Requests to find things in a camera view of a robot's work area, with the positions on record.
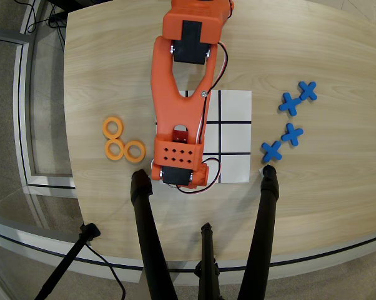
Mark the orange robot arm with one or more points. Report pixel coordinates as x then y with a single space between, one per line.
169 103

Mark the white tic-tac-toe grid paper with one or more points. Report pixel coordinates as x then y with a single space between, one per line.
235 106

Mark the small white tape piece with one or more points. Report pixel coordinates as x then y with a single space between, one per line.
260 171

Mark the blue foam cross piece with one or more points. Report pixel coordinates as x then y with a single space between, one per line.
292 134
272 152
290 104
308 91

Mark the thick black tripod leg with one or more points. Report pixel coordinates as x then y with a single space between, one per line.
263 225
147 225

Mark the slim black stand pole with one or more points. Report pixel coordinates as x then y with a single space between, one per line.
66 262

